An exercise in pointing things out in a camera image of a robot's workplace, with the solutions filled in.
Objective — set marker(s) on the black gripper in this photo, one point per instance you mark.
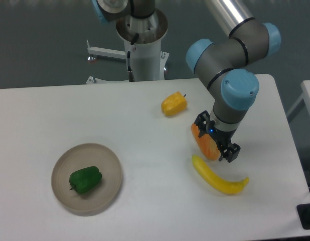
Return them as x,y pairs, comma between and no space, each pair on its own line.
221,133

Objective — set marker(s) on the green bell pepper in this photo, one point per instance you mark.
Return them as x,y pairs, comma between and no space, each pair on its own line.
85,179

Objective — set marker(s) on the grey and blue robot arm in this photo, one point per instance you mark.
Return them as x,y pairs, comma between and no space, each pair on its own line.
220,67

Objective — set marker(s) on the yellow bell pepper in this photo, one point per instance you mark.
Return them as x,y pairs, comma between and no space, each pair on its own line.
174,104

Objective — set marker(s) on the beige round plate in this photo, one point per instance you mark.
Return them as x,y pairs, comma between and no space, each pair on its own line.
101,196

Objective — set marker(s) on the orange fruit wedge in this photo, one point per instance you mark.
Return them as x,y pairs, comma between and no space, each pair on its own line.
206,144

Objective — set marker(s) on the yellow banana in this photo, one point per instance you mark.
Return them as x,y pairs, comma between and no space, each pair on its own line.
218,183

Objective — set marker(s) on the white side table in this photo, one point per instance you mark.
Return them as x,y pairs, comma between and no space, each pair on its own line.
302,101

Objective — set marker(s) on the black device at edge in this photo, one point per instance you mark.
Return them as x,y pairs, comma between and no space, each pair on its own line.
304,215

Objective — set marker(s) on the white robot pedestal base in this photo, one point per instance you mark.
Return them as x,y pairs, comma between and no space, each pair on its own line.
145,59

